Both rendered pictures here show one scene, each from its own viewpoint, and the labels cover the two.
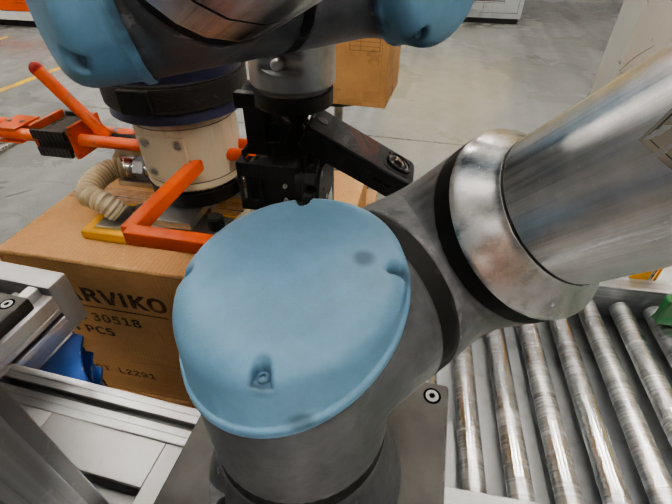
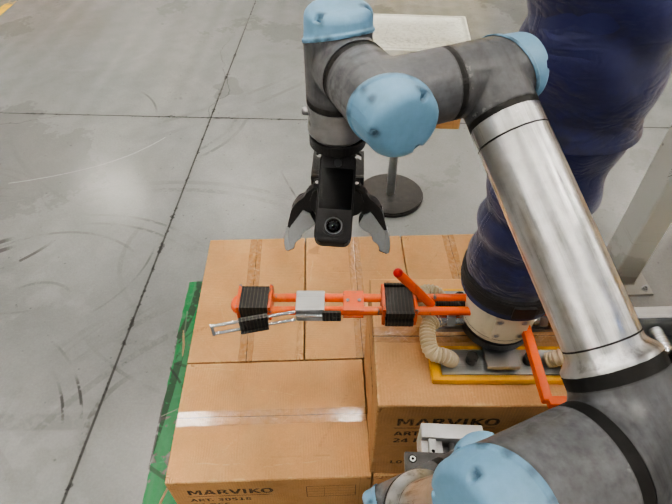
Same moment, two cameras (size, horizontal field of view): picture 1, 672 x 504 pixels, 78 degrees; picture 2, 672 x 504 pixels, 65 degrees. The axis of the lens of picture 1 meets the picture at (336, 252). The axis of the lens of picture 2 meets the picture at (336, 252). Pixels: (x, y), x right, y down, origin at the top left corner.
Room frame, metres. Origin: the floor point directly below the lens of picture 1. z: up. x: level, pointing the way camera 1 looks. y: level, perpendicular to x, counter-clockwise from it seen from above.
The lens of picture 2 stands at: (-0.02, 0.81, 2.09)
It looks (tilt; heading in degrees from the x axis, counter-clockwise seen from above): 46 degrees down; 348
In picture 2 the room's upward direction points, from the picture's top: straight up
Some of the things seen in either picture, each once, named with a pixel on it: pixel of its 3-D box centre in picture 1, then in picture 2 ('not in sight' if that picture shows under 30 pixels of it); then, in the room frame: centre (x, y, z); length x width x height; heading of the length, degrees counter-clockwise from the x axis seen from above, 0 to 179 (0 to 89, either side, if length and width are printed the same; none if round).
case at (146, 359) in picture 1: (221, 279); (473, 376); (0.69, 0.26, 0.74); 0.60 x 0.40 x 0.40; 79
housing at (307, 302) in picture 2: not in sight; (310, 305); (0.79, 0.71, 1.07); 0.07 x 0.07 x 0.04; 78
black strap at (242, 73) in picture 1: (174, 78); (512, 274); (0.69, 0.26, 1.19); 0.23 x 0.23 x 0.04
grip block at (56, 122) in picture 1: (69, 133); (398, 304); (0.74, 0.50, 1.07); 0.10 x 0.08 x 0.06; 168
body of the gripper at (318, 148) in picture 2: not in sight; (337, 168); (0.54, 0.70, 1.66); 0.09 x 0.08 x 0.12; 166
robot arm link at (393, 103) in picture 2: not in sight; (394, 96); (0.44, 0.66, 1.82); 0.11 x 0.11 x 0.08; 12
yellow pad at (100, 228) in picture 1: (180, 223); (499, 361); (0.60, 0.28, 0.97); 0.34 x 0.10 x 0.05; 78
